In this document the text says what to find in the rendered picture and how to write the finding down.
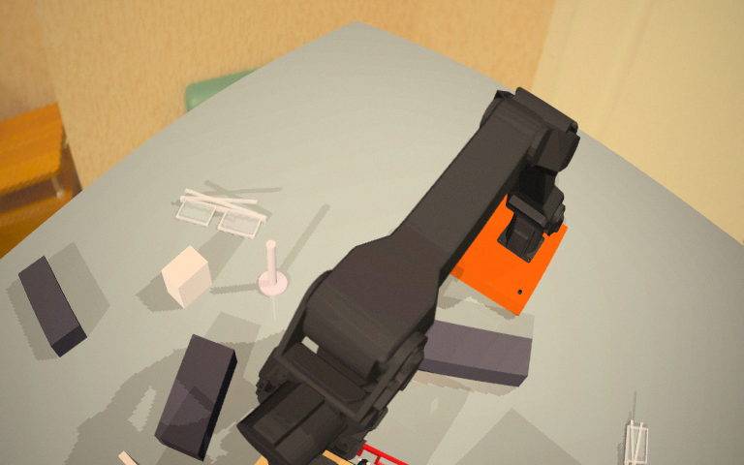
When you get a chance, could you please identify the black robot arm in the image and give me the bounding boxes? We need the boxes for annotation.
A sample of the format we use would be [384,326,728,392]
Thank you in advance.
[236,86,580,465]

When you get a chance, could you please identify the white flat panel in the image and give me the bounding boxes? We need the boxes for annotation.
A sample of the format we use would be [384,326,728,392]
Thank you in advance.
[118,451,139,465]

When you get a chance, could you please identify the red glasses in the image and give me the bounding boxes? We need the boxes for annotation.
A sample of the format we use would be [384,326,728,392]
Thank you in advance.
[357,444,409,465]

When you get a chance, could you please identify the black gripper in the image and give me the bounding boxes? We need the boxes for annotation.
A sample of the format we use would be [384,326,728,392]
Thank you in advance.
[308,407,388,465]

